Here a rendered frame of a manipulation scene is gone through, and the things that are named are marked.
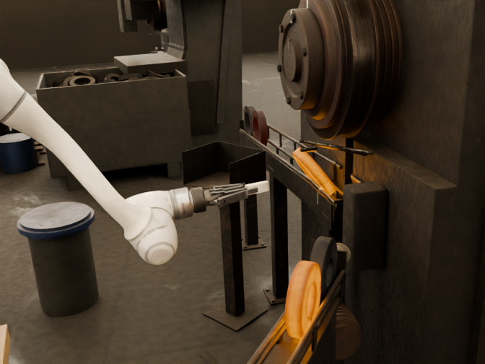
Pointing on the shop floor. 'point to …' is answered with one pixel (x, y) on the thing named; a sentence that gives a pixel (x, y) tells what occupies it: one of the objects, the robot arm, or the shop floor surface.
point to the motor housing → (346, 334)
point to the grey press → (196, 60)
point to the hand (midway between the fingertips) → (257, 188)
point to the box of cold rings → (118, 118)
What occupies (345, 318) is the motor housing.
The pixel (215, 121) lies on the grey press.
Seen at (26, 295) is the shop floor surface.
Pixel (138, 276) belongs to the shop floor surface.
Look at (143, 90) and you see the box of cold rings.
